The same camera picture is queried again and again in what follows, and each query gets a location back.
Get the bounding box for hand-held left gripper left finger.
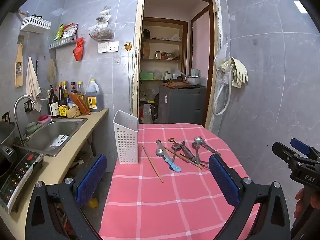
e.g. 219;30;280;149
25;153;108;240

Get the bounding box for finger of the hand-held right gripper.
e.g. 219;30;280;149
290;138;320;159
272;142;307;166

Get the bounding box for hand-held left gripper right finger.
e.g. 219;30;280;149
208;154;292;240

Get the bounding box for wooden chopstick with blue band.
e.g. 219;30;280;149
162;147;203;170

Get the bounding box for metal peeler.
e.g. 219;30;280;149
178;142;198;163

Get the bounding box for white perforated utensil holder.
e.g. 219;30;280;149
113;110;139;165

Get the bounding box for plain wooden chopstick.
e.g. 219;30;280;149
141;144;164;183

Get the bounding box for small gold spoon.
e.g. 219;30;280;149
168;137;185;147

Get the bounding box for person's right hand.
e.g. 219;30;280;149
294;188;312;219

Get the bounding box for yellow floor object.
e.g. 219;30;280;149
86;197;99;209

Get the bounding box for beige kitchen counter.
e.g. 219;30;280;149
0;108;109;240

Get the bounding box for metal fork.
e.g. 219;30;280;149
171;141;185;164

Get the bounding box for stainless steel sink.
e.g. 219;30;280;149
14;118;88;157

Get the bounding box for pink checkered tablecloth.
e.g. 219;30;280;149
99;123;263;240

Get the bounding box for beige scrub sponge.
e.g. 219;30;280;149
66;107;81;119

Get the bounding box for flat metal knife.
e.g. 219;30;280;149
155;139;173;161

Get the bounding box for black induction cooker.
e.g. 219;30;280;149
0;144;45;214

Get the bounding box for orange-brown food packet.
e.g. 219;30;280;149
67;92;91;116

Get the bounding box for large cooking oil jug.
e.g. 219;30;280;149
85;79;104;112

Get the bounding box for dark soy sauce bottle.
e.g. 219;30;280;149
57;82;68;119

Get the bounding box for grey cabinet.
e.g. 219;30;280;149
159;84;207;125

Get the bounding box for yellow-capped vinegar bottle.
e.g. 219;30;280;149
77;81;85;102

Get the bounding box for cream rubber gloves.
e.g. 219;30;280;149
230;57;249;88

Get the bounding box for dark metal pot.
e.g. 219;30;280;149
0;121;17;150

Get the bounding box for chrome faucet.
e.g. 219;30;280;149
14;94;37;147

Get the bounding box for white hanging towel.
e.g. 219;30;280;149
26;57;42;113

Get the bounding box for clear plastic bag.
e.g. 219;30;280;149
214;42;235;81

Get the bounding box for beige hanging cloth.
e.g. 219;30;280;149
47;59;57;84

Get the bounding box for red plastic bag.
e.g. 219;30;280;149
73;37;85;61

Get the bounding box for wooden grater board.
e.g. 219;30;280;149
14;44;24;88

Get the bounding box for wooden shelf unit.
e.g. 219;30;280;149
140;17;188;83

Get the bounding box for clear bag of dried goods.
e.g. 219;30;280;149
89;5;114;41

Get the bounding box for red seasoning packets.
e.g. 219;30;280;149
62;24;78;39

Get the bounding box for green snack packet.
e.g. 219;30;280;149
54;24;64;41

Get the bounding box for blue-handled metal spoon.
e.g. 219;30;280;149
155;148;182;173

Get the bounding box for white hose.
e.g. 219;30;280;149
212;80;232;116

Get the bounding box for white wall cable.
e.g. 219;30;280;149
128;51;132;113

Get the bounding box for wooden door frame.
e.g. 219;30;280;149
132;0;222;130

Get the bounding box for grey wall shelf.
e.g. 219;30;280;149
49;34;79;50

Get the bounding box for white wall basket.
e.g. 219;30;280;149
20;16;52;32

